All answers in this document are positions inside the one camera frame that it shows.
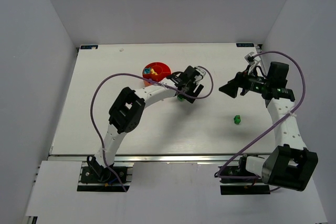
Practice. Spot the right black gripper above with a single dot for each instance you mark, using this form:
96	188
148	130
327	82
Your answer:
242	83

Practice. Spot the yellow lego plate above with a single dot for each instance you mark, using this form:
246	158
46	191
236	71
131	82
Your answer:
153	72

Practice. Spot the green lego piece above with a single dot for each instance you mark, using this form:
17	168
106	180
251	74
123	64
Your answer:
237	119

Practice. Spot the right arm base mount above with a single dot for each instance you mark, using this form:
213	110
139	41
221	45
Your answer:
236	180

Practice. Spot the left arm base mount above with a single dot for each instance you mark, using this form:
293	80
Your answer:
105	181

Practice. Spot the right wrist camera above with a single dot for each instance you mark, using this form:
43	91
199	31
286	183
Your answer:
253	62

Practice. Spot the right corner label sticker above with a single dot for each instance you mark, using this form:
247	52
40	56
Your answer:
243	45

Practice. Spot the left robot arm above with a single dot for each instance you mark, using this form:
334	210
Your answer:
126	111

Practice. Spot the left corner label sticker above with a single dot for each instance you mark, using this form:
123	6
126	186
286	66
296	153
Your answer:
88	47

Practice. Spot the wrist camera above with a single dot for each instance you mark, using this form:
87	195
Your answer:
253	62
200	74

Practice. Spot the light blue lego brick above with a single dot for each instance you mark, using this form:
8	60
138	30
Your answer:
146	71

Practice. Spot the corner label sticker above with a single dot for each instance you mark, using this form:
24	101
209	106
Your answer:
88	47
243	45

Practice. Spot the green square lego brick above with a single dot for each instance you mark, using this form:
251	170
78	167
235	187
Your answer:
180	98

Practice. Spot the orange round divided container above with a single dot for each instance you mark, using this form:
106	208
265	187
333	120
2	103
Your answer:
162	69

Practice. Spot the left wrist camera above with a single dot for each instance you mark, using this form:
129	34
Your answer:
200	74

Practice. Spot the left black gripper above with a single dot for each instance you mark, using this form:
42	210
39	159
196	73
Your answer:
189	91

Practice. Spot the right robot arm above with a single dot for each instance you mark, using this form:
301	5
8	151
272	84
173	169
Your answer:
291	164

